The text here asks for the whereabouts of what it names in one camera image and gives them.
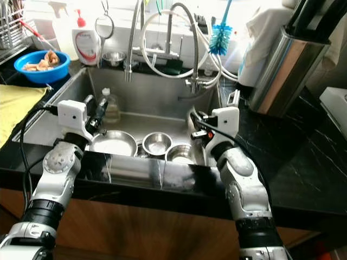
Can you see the white soap bottle red pump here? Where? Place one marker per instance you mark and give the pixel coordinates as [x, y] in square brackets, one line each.
[85, 46]

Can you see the small steel bowl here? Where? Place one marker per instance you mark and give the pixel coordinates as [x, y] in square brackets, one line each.
[157, 144]

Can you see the white spray bottle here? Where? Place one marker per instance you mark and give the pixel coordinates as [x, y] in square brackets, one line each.
[62, 32]

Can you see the shallow steel plate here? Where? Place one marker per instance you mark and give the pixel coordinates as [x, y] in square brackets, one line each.
[116, 145]

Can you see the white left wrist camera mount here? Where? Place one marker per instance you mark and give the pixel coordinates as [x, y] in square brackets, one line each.
[71, 115]

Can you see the brown wooden cabinet front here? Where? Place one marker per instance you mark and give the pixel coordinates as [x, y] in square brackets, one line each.
[141, 233]

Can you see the tiny steel cup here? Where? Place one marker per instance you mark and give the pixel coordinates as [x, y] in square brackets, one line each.
[114, 58]

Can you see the blue plastic bowl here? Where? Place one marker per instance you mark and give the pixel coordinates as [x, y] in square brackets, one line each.
[39, 77]

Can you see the beige food pieces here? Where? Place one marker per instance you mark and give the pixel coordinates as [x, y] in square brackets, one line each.
[51, 58]

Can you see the stainless steel knife block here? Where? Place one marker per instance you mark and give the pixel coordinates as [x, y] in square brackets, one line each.
[287, 73]

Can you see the white bag with blue label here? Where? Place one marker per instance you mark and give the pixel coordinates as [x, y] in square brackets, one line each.
[260, 42]

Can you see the hanging round steel strainer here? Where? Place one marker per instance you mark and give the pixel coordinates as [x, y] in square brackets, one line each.
[101, 49]

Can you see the blue bottle brush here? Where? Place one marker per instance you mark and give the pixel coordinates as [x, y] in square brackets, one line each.
[220, 39]

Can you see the yellow cloth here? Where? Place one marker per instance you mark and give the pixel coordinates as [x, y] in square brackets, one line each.
[15, 111]

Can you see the steel spring faucet spout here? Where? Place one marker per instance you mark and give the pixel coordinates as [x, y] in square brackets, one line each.
[133, 43]

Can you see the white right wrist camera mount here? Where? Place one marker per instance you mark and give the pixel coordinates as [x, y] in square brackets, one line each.
[226, 120]

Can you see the stainless steel kitchen sink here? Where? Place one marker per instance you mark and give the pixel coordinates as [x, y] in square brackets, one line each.
[152, 97]

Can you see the clear plastic bottle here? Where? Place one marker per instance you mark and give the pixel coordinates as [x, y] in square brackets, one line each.
[113, 105]

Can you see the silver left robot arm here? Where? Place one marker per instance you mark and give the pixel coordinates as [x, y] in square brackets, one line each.
[54, 179]

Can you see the white appliance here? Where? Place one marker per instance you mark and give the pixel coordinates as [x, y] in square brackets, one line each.
[335, 105]

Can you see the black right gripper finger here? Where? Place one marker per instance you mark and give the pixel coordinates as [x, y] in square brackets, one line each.
[203, 122]

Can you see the dark green sponge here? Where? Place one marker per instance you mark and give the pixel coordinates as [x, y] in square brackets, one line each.
[173, 66]

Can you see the small white plastic clip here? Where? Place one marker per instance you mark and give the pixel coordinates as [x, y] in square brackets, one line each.
[233, 97]

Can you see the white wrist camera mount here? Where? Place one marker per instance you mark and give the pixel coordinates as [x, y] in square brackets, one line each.
[226, 120]
[71, 115]

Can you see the chrome faucet post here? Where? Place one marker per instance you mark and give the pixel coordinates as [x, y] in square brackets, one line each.
[168, 35]

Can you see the chrome tap fitting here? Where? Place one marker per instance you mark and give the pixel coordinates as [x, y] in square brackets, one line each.
[195, 84]

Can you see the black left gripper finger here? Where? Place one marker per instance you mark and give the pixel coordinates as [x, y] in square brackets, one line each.
[91, 108]
[102, 114]

